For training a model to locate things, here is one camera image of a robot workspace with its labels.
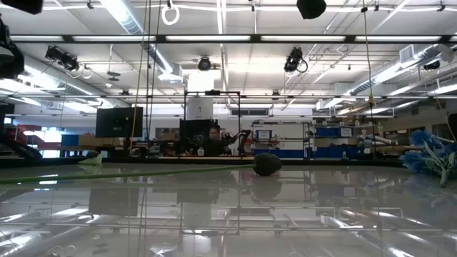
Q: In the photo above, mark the bright blue flower bunch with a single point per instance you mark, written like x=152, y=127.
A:
x=421, y=139

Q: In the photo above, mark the person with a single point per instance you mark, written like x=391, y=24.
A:
x=214, y=144

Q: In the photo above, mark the white rolled tubes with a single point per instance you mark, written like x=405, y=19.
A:
x=375, y=140

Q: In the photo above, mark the small white bottle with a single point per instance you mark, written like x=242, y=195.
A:
x=201, y=152

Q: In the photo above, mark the black twin-lens rig camera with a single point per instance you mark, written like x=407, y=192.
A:
x=64, y=59

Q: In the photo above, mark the metal shelf rack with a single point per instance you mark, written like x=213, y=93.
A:
x=313, y=141

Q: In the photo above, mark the pale rolled tubes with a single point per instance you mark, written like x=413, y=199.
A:
x=444, y=140

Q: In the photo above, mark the large black monitor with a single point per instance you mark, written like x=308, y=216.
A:
x=118, y=123

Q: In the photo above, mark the black background robot arm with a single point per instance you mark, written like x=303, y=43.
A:
x=246, y=132

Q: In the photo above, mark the red slanted structure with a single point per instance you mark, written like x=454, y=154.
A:
x=28, y=127

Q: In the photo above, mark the black far ceiling rail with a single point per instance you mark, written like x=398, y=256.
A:
x=321, y=96

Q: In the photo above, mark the white vent grille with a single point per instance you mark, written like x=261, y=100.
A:
x=406, y=54

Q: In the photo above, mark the cardboard box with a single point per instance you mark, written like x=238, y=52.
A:
x=103, y=140

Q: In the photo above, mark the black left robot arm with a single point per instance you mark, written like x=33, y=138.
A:
x=14, y=34

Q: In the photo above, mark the black dome fixture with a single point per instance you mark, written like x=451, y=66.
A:
x=432, y=65

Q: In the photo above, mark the black round dome camera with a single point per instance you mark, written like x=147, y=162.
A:
x=204, y=64

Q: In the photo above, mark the small black monitor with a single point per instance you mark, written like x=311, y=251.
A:
x=193, y=130

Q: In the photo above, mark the blue crate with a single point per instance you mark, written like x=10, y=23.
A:
x=69, y=140

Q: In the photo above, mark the black rectangular station frame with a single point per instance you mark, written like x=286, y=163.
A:
x=213, y=93

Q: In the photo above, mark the blue storage bin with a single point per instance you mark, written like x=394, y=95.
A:
x=332, y=152
x=285, y=153
x=326, y=132

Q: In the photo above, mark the white sign board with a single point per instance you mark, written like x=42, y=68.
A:
x=263, y=135

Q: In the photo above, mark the black crossbar with light strips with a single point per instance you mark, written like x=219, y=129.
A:
x=160, y=38

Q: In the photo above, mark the black bud flower green stem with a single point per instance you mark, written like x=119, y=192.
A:
x=267, y=165

